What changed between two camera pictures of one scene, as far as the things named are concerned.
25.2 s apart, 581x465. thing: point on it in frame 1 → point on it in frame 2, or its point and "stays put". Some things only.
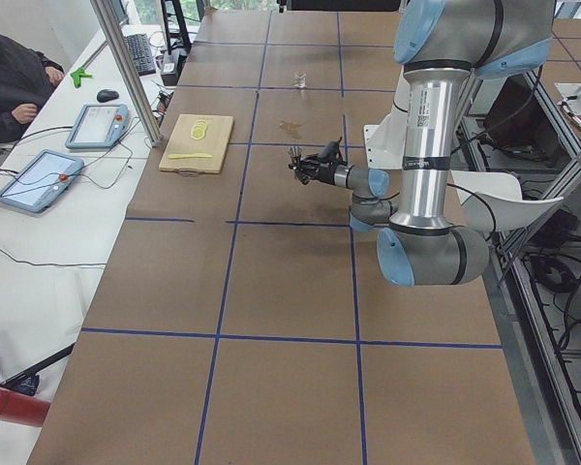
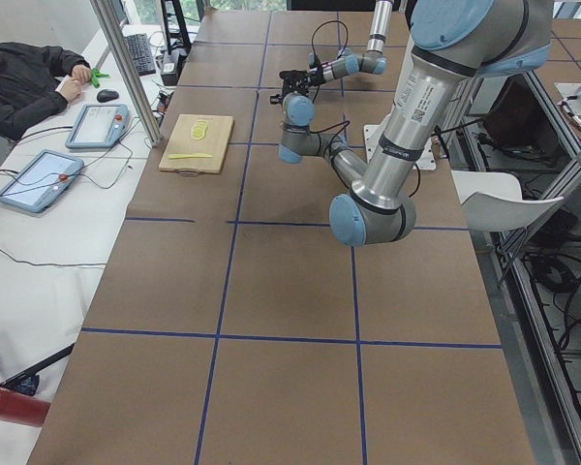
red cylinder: x=13 y=408 stays put
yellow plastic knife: x=198 y=155 stays put
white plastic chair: x=491 y=201 stays put
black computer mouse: x=107 y=95 stays put
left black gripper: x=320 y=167 → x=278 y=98
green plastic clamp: x=77 y=75 → x=95 y=74
